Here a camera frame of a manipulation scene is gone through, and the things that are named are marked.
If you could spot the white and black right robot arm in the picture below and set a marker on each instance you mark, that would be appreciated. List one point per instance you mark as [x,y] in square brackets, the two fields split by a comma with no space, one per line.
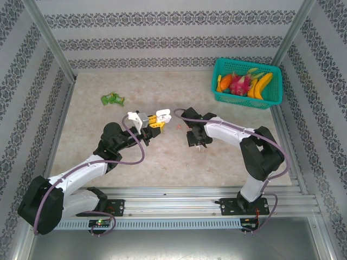
[225,132]

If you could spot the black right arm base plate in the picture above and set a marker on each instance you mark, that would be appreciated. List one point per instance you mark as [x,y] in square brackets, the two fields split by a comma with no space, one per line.
[229,207]

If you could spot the grey metal front panel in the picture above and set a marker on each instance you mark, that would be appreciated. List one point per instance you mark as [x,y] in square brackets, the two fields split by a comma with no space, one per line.
[173,246]

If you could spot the pink toy dragon fruit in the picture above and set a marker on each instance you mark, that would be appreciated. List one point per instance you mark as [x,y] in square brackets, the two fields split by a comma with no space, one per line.
[240,84]

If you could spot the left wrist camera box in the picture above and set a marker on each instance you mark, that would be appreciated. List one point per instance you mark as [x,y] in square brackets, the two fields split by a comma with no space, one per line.
[142,119]

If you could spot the teal plastic basket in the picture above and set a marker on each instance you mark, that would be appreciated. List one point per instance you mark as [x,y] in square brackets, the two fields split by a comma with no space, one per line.
[273,92]

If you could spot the white earbud charging case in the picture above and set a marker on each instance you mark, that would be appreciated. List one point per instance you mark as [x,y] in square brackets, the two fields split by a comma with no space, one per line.
[162,111]

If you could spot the aluminium side rail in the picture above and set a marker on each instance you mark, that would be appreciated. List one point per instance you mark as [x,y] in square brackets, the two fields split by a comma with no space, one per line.
[66,108]
[279,122]

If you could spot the aluminium frame post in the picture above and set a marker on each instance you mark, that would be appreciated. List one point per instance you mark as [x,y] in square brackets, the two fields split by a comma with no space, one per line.
[292,32]
[48,35]

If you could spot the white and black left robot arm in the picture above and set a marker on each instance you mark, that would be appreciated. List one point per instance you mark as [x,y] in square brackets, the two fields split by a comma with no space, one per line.
[81,172]

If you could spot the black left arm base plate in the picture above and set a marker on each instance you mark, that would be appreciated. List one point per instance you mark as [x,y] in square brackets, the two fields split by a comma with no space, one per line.
[118,207]

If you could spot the crumpled green snack wrapper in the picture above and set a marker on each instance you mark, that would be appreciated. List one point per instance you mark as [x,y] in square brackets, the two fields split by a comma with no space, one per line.
[109,99]

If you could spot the aluminium mounting rail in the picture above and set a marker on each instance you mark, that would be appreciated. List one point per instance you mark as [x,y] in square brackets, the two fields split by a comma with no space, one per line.
[173,201]

